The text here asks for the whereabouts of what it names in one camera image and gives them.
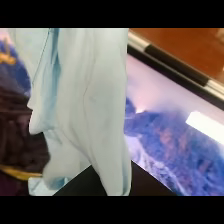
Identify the light blue shirt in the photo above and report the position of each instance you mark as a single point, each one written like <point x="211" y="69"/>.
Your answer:
<point x="83" y="100"/>

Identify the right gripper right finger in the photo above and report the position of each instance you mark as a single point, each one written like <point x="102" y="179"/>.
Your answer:
<point x="146" y="183"/>

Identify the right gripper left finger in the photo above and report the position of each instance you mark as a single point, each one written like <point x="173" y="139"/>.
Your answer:
<point x="85" y="183"/>

